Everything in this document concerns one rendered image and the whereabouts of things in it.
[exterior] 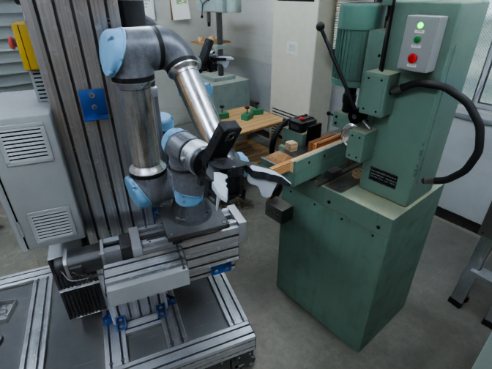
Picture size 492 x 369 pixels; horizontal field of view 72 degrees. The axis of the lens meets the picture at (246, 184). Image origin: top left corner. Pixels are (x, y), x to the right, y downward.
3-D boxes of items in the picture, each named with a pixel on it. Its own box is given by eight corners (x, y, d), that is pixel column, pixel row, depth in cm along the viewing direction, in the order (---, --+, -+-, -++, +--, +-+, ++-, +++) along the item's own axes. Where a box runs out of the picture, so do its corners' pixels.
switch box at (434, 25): (405, 66, 117) (416, 14, 109) (434, 71, 110) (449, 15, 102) (395, 68, 113) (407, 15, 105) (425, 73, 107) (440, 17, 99)
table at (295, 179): (326, 132, 195) (328, 122, 192) (375, 148, 175) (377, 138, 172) (246, 162, 161) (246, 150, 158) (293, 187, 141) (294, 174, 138)
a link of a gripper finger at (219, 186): (225, 224, 59) (227, 200, 68) (228, 194, 57) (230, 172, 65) (207, 222, 59) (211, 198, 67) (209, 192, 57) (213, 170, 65)
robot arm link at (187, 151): (209, 138, 80) (178, 140, 75) (220, 143, 76) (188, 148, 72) (207, 167, 83) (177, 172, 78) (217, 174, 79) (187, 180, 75)
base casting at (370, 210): (337, 158, 195) (339, 143, 190) (439, 200, 156) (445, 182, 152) (282, 183, 170) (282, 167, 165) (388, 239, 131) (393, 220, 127)
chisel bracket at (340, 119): (340, 125, 163) (343, 107, 159) (365, 133, 154) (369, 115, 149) (330, 129, 159) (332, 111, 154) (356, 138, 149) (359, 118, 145)
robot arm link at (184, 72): (177, 40, 107) (241, 182, 102) (144, 43, 101) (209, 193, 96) (189, 14, 97) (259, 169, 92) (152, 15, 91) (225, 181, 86)
